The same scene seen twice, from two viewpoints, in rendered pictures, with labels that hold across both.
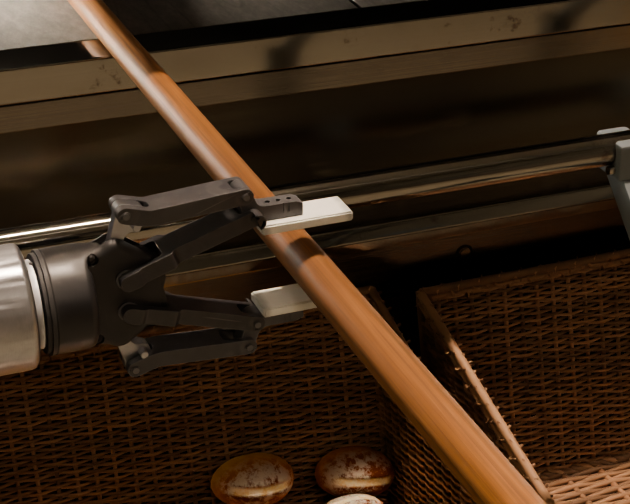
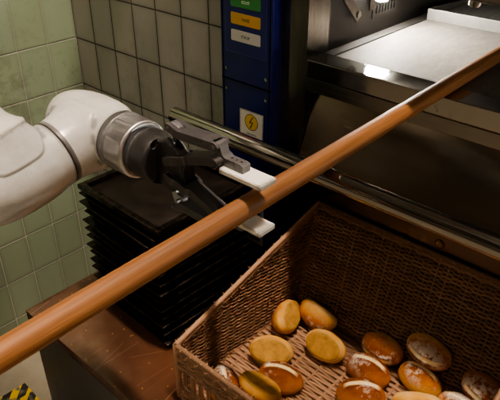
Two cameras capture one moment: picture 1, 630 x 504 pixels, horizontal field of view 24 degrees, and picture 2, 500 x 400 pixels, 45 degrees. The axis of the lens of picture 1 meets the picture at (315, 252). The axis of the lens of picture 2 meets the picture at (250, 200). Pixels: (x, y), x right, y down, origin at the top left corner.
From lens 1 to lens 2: 0.88 m
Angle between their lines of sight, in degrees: 55
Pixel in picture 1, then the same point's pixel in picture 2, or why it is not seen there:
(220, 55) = (498, 119)
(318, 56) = not seen: outside the picture
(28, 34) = (429, 72)
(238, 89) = not seen: outside the picture
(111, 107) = (430, 122)
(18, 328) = (113, 152)
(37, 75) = (398, 90)
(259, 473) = (425, 348)
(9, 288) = (118, 133)
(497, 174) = (479, 246)
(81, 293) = (140, 152)
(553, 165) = not seen: outside the picture
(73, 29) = not seen: hidden behind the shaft
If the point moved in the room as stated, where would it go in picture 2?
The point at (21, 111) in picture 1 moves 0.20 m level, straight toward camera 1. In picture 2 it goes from (387, 105) to (314, 132)
